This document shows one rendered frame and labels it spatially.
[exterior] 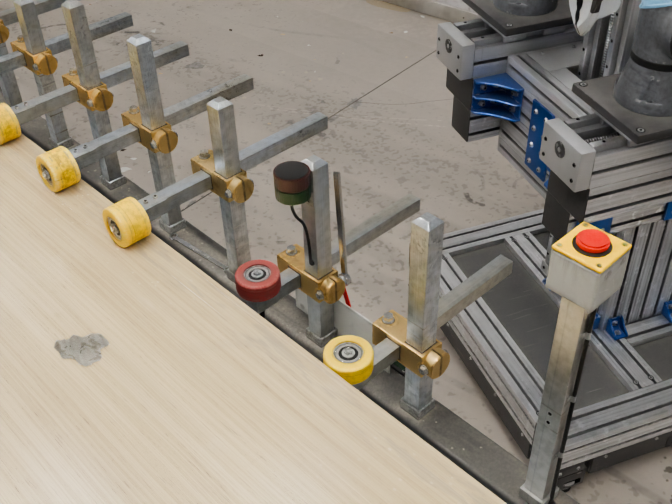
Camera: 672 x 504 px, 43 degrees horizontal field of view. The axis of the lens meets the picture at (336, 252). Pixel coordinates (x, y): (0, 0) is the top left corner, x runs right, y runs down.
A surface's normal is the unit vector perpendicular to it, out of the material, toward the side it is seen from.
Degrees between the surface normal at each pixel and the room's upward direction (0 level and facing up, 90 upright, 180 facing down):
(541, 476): 90
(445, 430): 0
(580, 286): 90
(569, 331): 90
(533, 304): 0
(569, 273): 90
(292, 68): 0
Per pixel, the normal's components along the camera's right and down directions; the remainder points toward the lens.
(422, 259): -0.72, 0.45
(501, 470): -0.03, -0.77
